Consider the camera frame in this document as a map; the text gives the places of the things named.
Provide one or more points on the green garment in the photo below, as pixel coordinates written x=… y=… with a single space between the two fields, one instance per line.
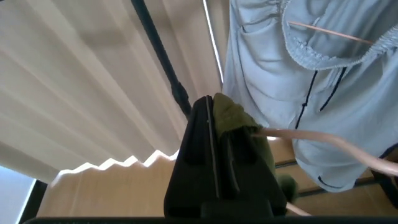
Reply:
x=231 y=115

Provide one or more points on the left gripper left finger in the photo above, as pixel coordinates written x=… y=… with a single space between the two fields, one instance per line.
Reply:
x=189 y=180

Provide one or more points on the pale grey shorts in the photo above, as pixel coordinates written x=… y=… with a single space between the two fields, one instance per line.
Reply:
x=280 y=77

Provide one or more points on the black clothes rack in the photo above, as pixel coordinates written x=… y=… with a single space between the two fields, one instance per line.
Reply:
x=161 y=59

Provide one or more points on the pink clothes hanger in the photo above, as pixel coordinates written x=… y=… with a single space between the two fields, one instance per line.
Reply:
x=329 y=32
x=326 y=137

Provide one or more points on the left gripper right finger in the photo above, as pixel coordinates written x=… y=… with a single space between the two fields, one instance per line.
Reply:
x=252 y=186

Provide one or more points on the beige curtain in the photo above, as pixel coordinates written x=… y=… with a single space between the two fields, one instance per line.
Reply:
x=77 y=77

